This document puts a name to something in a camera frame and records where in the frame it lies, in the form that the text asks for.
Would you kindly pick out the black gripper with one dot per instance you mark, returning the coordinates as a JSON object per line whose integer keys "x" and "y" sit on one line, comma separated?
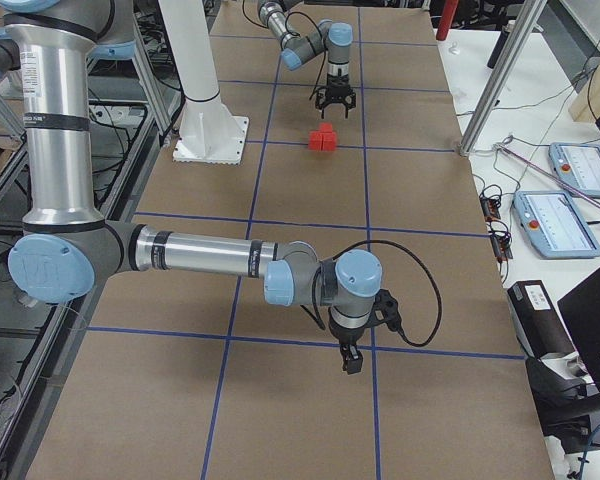
{"x": 336, "y": 82}
{"x": 346, "y": 335}

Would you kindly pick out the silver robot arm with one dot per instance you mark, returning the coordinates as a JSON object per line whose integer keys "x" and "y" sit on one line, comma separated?
{"x": 68, "y": 246}
{"x": 333, "y": 39}

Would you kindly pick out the brown paper mat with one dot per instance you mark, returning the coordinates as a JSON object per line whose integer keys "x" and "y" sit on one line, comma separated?
{"x": 183, "y": 375}

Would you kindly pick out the white pedestal column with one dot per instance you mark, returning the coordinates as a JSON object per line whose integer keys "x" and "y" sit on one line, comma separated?
{"x": 208, "y": 132}

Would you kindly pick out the aluminium frame post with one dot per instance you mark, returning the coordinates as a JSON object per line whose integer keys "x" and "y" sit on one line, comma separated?
{"x": 512, "y": 49}

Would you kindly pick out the teach pendant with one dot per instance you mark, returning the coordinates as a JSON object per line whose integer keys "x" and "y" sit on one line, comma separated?
{"x": 577, "y": 165}
{"x": 554, "y": 226}

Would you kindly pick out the black monitor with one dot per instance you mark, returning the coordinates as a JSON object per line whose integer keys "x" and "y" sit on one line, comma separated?
{"x": 580, "y": 310}

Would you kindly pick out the black box with label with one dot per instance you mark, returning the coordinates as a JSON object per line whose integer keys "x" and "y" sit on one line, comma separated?
{"x": 538, "y": 327}

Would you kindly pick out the red cylinder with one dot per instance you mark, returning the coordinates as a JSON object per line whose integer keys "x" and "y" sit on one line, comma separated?
{"x": 446, "y": 19}

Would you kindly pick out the teach pendant near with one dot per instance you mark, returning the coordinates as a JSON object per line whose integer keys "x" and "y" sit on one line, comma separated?
{"x": 554, "y": 226}

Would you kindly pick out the teach pendant far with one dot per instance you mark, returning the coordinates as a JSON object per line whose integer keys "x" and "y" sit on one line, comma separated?
{"x": 577, "y": 165}

